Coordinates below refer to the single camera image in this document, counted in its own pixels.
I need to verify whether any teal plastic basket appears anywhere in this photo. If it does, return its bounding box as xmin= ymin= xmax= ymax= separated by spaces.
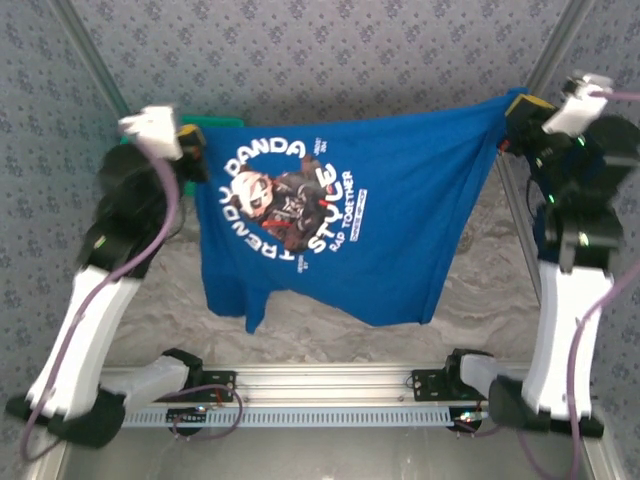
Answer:
xmin=119 ymin=114 xmax=246 ymax=199

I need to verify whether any blue printed t-shirt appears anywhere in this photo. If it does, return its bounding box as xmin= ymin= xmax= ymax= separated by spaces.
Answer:
xmin=193 ymin=87 xmax=531 ymax=335

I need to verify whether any small black circuit board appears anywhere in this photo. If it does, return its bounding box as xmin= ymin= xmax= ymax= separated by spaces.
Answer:
xmin=166 ymin=407 xmax=210 ymax=434
xmin=449 ymin=408 xmax=490 ymax=434

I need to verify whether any grey metal panel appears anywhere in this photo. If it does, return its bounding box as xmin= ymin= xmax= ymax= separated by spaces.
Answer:
xmin=62 ymin=427 xmax=594 ymax=480

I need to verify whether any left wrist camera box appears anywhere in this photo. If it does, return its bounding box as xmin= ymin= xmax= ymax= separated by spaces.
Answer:
xmin=117 ymin=103 xmax=183 ymax=162

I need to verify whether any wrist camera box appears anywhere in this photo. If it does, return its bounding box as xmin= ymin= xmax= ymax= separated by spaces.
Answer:
xmin=541 ymin=71 xmax=615 ymax=136
xmin=117 ymin=103 xmax=183 ymax=162

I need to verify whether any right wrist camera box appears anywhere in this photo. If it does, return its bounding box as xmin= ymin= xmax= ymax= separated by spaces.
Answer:
xmin=541 ymin=71 xmax=615 ymax=136

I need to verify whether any aluminium table edge rail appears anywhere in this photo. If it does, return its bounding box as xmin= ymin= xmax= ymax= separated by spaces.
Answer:
xmin=494 ymin=149 xmax=546 ymax=306

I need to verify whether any aluminium frame post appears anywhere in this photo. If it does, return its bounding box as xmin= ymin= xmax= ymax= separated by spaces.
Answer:
xmin=524 ymin=0 xmax=599 ymax=99
xmin=49 ymin=0 xmax=134 ymax=121

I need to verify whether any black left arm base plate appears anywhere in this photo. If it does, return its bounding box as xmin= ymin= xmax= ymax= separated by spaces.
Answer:
xmin=149 ymin=370 xmax=237 ymax=403

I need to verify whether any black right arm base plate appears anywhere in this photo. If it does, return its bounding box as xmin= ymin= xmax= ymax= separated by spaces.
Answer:
xmin=410 ymin=368 xmax=494 ymax=402

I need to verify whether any long aluminium base rail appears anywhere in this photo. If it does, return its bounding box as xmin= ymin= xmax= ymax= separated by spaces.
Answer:
xmin=99 ymin=363 xmax=599 ymax=405

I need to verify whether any aluminium frame leg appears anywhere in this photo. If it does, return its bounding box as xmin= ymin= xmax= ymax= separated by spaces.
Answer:
xmin=24 ymin=434 xmax=71 ymax=480
xmin=582 ymin=434 xmax=626 ymax=480

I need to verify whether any white slotted cable duct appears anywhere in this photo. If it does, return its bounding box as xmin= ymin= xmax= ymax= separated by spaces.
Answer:
xmin=122 ymin=405 xmax=454 ymax=429

